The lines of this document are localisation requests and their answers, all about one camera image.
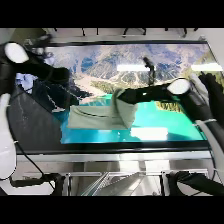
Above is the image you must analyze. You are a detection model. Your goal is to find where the black cable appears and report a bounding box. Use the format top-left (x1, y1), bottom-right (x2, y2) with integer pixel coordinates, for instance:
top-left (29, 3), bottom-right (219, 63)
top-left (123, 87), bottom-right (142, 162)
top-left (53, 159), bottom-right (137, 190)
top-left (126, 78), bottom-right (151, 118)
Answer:
top-left (13, 139), bottom-right (58, 188)

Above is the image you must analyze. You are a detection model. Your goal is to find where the pale green T-shirt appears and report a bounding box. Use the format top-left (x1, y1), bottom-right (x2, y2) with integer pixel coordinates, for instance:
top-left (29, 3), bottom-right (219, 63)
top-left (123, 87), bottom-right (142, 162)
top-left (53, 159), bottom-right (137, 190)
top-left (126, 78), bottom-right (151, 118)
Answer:
top-left (66, 87), bottom-right (139, 131)

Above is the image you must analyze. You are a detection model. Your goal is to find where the grey garment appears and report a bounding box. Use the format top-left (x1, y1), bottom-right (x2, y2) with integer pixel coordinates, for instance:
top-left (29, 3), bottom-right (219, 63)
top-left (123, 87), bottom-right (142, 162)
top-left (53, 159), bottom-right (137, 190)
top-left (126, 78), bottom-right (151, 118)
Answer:
top-left (189, 73), bottom-right (210, 98)

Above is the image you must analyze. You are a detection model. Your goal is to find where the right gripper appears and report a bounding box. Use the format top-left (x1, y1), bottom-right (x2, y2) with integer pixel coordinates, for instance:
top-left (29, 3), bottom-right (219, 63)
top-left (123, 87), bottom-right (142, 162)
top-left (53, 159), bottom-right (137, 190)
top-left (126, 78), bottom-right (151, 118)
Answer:
top-left (116, 87), bottom-right (145, 105)

